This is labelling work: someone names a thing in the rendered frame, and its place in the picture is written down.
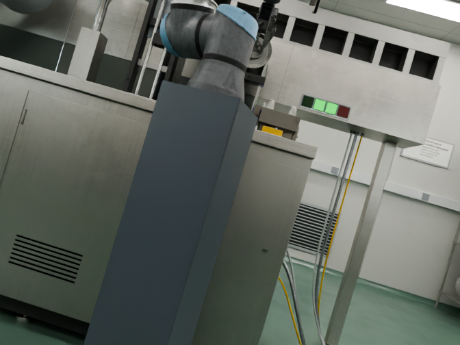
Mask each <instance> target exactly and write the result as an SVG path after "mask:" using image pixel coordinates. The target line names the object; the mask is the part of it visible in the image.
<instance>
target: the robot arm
mask: <svg viewBox="0 0 460 345"><path fill-rule="evenodd" d="M263 1H265V2H262V4H261V6H260V8H259V11H258V14H257V15H256V17H257V18H253V17H252V16H251V15H250V14H249V13H247V12H245V11H244V10H242V9H240V8H237V7H235V6H233V5H228V4H220V5H219V6H218V7H217V9H216V13H215V14H214V8H213V6H212V5H211V3H210V2H209V0H174V1H172V2H171V5H170V12H169V13H167V14H166V15H165V16H164V18H163V19H162V21H161V24H160V36H161V39H162V43H163V45H164V46H165V47H166V50H167V51H168V52H169V53H170V54H172V55H174V56H177V57H181V58H184V59H189V58H190V59H197V60H201V64H200V65H199V67H198V68H197V70H196V71H195V73H194V74H193V76H192V77H191V78H190V80H189V82H188V83H187V86H190V87H194V88H199V89H203V90H208V91H211V92H217V93H220V94H225V95H229V96H232V97H237V98H241V100H243V102H244V76H245V74H246V70H247V67H248V63H249V60H250V57H251V53H252V50H253V46H254V45H255V48H256V49H257V47H258V41H259V36H260V34H264V40H263V44H262V45H261V50H263V49H264V48H265V47H266V46H267V45H268V43H269V42H270V41H271V39H272V38H273V36H274V34H275V32H276V26H277V24H275V22H276V19H277V14H278V11H279V8H276V7H275V5H276V4H277V3H280V1H281V0H263Z"/></svg>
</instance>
